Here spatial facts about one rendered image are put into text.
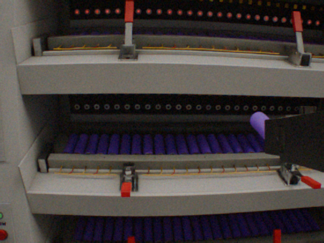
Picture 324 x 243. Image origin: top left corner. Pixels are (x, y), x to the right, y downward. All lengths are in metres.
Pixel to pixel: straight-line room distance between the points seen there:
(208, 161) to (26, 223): 0.31
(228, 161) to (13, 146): 0.34
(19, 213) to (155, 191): 0.22
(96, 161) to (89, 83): 0.13
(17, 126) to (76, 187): 0.13
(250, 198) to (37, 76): 0.37
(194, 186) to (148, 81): 0.18
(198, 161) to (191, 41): 0.20
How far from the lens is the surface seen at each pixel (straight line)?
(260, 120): 0.28
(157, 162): 0.44
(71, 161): 0.45
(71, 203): 0.43
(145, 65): 0.37
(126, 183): 0.37
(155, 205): 0.42
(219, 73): 0.39
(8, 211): 0.47
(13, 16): 0.42
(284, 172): 0.48
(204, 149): 0.48
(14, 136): 0.42
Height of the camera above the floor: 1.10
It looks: 9 degrees down
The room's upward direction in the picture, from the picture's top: 1 degrees clockwise
